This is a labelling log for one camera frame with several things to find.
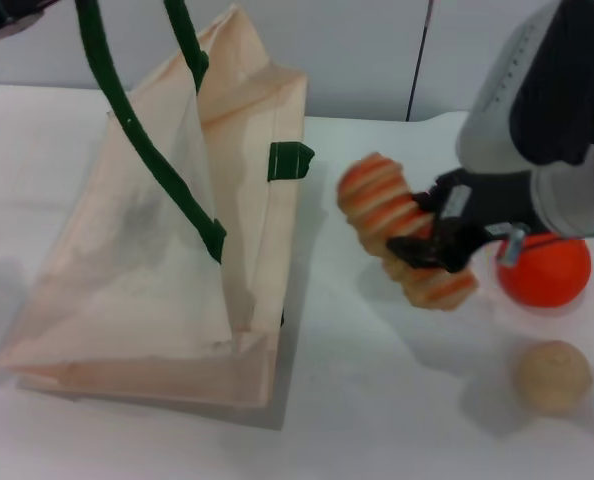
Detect beige egg yolk pastry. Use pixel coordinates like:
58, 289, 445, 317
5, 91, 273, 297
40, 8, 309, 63
513, 339, 594, 417

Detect orange fruit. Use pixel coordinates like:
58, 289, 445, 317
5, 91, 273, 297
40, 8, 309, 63
495, 231, 593, 308

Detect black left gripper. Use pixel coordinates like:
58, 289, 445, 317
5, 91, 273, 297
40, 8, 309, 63
0, 0, 61, 47

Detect right wrist cable connector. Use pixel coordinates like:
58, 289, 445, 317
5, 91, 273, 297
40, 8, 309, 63
498, 223, 531, 265

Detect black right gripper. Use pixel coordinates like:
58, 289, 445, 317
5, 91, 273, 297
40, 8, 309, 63
386, 168, 536, 274

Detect orange striped ridged bread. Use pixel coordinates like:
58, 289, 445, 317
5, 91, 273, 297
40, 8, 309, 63
337, 152, 480, 313

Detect cream tote bag green handles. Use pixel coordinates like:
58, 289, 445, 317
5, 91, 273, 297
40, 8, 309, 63
0, 0, 316, 412

